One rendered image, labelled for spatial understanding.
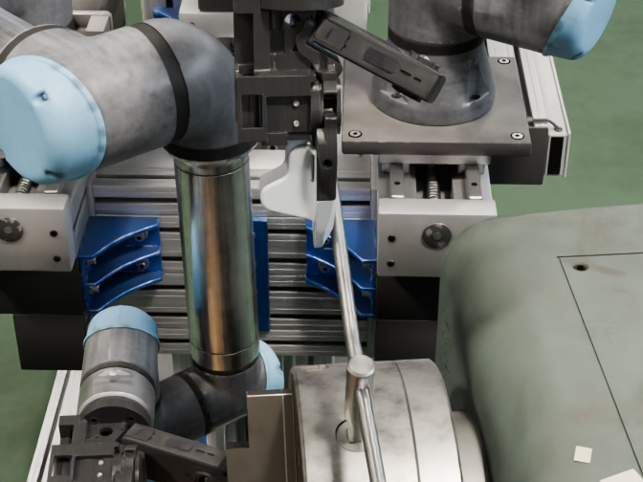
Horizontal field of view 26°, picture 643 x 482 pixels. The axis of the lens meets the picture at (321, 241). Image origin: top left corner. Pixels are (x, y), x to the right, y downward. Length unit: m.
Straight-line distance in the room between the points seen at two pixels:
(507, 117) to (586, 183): 2.11
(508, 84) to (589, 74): 2.58
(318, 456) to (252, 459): 0.12
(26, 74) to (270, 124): 0.25
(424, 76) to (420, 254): 0.55
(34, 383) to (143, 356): 1.73
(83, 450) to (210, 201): 0.27
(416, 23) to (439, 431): 0.64
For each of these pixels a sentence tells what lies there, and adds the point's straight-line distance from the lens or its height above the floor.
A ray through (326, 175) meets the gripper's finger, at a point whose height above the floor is 1.42.
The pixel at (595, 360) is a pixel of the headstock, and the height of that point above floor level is 1.25.
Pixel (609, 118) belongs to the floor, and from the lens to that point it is 4.12.
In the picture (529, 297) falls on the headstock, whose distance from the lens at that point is 1.24.
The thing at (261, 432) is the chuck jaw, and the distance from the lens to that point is 1.21.
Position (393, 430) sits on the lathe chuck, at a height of 1.24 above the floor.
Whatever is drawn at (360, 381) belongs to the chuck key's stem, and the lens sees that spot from 1.05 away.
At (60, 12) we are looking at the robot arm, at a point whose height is 1.28.
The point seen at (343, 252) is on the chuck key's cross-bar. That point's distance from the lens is 1.13.
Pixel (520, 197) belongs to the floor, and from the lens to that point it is 3.71.
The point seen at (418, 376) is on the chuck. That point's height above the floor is 1.23.
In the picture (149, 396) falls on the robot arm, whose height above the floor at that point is 1.10.
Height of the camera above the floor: 1.99
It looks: 35 degrees down
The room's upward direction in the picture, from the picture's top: straight up
